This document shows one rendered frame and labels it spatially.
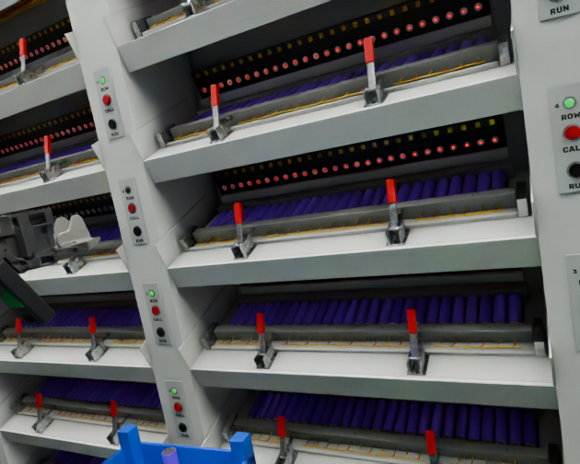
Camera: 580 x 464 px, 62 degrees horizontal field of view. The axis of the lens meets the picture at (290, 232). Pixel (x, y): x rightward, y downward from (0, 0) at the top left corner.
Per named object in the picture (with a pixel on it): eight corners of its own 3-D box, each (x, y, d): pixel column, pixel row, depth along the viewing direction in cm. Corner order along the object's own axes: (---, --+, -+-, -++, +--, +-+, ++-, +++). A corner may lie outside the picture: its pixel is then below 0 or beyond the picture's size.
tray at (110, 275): (140, 290, 94) (116, 249, 90) (-32, 299, 123) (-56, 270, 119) (192, 234, 109) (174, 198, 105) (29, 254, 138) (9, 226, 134)
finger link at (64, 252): (93, 240, 75) (42, 253, 67) (95, 249, 75) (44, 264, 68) (73, 242, 77) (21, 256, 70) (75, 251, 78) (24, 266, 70)
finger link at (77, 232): (104, 208, 79) (55, 218, 71) (112, 243, 80) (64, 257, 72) (91, 211, 81) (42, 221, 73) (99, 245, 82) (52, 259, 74)
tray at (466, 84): (523, 110, 58) (508, -11, 52) (154, 183, 87) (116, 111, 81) (521, 63, 74) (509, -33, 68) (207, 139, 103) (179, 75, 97)
